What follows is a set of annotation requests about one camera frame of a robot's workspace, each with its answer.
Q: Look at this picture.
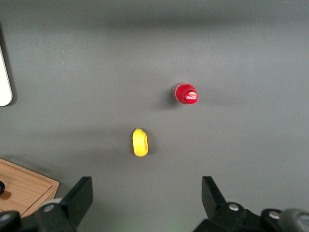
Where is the wooden drawer front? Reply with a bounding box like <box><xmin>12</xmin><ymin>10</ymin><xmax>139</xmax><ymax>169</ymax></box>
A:
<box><xmin>0</xmin><ymin>161</ymin><xmax>54</xmax><ymax>216</ymax></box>

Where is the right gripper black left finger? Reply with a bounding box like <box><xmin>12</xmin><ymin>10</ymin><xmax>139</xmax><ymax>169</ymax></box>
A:
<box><xmin>35</xmin><ymin>176</ymin><xmax>94</xmax><ymax>232</ymax></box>

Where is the wooden two-drawer cabinet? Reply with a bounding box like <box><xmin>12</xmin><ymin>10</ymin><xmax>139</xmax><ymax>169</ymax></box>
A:
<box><xmin>0</xmin><ymin>158</ymin><xmax>60</xmax><ymax>218</ymax></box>

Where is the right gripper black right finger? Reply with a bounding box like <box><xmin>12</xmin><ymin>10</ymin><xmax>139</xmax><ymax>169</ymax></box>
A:
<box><xmin>193</xmin><ymin>176</ymin><xmax>262</xmax><ymax>232</ymax></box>

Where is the white rectangular tray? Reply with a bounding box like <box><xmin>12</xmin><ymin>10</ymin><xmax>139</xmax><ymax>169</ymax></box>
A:
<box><xmin>0</xmin><ymin>47</ymin><xmax>13</xmax><ymax>107</ymax></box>

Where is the yellow lemon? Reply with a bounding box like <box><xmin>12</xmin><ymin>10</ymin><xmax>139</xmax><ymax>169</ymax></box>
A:
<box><xmin>132</xmin><ymin>128</ymin><xmax>149</xmax><ymax>158</ymax></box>

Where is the red cola bottle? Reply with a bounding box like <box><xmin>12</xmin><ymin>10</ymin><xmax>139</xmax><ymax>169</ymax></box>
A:
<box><xmin>171</xmin><ymin>82</ymin><xmax>198</xmax><ymax>105</ymax></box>

